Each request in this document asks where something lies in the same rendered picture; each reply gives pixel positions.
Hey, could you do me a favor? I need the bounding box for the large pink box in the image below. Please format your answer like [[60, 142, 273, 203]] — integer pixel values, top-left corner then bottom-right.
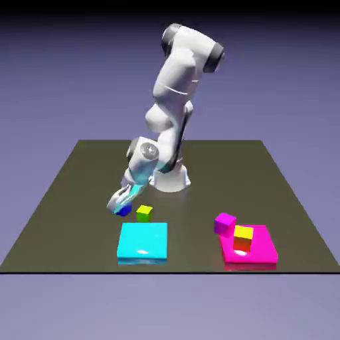
[[218, 224, 279, 271]]

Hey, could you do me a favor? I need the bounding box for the small magenta cube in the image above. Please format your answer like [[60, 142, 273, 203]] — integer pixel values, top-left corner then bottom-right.
[[214, 212, 237, 237]]

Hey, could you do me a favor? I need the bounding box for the large cyan box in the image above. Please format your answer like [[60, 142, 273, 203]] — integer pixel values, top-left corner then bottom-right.
[[116, 222, 169, 266]]

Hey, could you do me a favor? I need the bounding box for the small green cube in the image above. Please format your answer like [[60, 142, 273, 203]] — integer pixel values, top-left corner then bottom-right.
[[135, 205, 153, 223]]

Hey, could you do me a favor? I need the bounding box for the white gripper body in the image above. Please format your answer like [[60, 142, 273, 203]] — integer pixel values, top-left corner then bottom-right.
[[106, 183, 144, 214]]

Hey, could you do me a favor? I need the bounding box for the small blue cube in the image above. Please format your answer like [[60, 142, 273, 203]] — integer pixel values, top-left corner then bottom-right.
[[116, 203, 133, 217]]

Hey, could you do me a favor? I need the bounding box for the small orange cube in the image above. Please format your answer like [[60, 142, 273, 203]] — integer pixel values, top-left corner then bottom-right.
[[232, 225, 254, 254]]

